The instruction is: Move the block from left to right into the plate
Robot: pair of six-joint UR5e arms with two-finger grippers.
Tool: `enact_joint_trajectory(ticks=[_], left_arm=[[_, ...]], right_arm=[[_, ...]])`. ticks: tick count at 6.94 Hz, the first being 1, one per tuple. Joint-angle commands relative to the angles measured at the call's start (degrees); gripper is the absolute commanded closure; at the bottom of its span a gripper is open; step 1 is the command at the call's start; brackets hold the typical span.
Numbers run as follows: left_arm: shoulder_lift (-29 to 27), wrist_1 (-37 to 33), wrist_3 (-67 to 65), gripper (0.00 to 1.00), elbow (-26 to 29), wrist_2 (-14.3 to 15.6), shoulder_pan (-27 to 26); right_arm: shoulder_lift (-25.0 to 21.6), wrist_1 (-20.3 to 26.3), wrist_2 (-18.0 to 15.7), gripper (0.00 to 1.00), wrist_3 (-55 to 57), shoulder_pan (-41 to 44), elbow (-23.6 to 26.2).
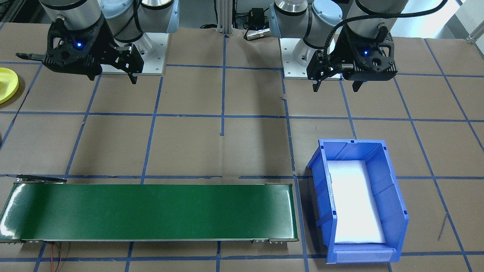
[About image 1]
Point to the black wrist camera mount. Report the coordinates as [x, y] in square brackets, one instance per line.
[68, 56]
[372, 62]

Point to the black power adapter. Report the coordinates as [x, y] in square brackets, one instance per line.
[258, 16]

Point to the white foam pad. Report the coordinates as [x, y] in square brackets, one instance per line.
[355, 204]

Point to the blue plastic storage bin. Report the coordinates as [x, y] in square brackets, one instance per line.
[397, 226]

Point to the yellow plate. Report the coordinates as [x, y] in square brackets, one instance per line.
[7, 85]

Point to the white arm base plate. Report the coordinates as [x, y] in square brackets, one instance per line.
[155, 56]
[293, 73]

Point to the silver cylindrical connector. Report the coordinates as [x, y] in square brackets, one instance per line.
[259, 34]

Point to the aluminium profile post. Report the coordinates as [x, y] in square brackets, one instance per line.
[225, 19]

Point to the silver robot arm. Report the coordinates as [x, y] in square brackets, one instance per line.
[155, 17]
[291, 19]

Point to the green conveyor belt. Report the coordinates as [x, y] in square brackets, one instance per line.
[151, 211]

